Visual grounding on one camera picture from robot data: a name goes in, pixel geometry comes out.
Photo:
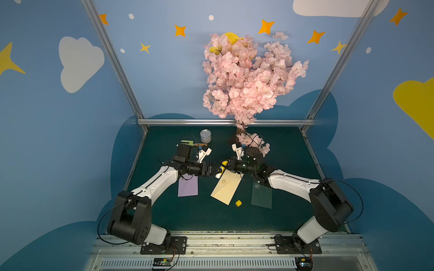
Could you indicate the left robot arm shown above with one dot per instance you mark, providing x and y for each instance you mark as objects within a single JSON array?
[{"x": 132, "y": 212}]

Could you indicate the right controller board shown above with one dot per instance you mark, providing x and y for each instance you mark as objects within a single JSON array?
[{"x": 303, "y": 264}]

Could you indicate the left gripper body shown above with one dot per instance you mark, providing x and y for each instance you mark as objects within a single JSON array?
[{"x": 206, "y": 169}]

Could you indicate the left controller board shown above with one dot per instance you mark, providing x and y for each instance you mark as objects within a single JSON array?
[{"x": 162, "y": 263}]

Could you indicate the cream yellow envelope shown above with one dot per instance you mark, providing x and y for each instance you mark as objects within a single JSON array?
[{"x": 226, "y": 187}]

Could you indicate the aluminium frame post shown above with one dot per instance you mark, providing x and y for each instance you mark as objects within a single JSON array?
[
  {"x": 93, "y": 15},
  {"x": 355, "y": 37}
]

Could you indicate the silver tin can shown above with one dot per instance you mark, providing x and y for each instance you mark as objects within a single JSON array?
[{"x": 206, "y": 136}]

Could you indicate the dark green envelope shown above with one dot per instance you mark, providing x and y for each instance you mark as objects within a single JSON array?
[{"x": 261, "y": 196}]

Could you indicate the aluminium mounting rail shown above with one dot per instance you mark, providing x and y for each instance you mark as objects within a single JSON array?
[{"x": 235, "y": 251}]

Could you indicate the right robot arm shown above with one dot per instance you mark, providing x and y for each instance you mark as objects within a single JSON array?
[{"x": 331, "y": 207}]

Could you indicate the controller board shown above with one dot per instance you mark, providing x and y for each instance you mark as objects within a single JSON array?
[
  {"x": 162, "y": 263},
  {"x": 303, "y": 264}
]

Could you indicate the yellow glue stick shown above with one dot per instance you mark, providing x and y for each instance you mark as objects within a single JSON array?
[{"x": 222, "y": 168}]

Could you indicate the pink cherry blossom tree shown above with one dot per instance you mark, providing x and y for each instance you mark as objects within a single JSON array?
[{"x": 242, "y": 84}]

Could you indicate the purple envelope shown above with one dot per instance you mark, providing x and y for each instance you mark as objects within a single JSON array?
[{"x": 187, "y": 186}]

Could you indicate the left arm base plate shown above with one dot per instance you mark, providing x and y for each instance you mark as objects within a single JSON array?
[{"x": 176, "y": 244}]

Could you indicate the left aluminium frame post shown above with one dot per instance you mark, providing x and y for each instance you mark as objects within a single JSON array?
[{"x": 93, "y": 15}]

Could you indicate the green toy garden fork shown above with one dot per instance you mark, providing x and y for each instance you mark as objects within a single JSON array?
[{"x": 192, "y": 143}]

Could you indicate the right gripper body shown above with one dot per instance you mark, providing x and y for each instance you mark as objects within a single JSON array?
[{"x": 233, "y": 165}]

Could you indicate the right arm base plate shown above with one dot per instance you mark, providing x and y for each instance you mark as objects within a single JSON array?
[{"x": 289, "y": 245}]

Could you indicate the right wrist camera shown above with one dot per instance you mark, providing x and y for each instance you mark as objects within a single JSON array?
[{"x": 238, "y": 150}]

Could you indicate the right aluminium frame post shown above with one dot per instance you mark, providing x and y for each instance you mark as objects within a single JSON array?
[{"x": 355, "y": 37}]

